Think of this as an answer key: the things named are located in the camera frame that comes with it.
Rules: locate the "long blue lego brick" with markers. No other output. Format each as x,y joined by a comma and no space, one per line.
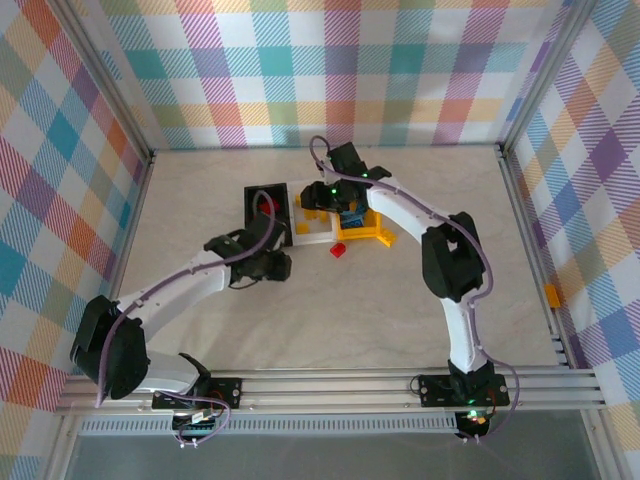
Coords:
352,222

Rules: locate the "white plastic container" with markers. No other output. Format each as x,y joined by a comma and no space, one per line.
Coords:
320,235

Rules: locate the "yellow plastic container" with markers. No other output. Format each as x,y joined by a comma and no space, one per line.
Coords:
372,232

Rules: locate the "black plastic container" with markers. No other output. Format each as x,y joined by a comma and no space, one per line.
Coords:
250,200

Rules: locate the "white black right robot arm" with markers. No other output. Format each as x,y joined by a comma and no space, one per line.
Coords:
400,210

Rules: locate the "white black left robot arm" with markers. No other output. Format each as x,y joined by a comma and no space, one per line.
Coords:
175,290

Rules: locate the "orange plastic clip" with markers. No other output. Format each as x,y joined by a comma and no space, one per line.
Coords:
552,296

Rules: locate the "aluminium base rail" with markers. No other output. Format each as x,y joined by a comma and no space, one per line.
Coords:
325,390

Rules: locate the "aluminium side rail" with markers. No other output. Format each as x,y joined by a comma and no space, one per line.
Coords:
135,215
520,210

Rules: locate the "aluminium corner post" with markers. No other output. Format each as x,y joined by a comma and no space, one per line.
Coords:
545,75
105,75

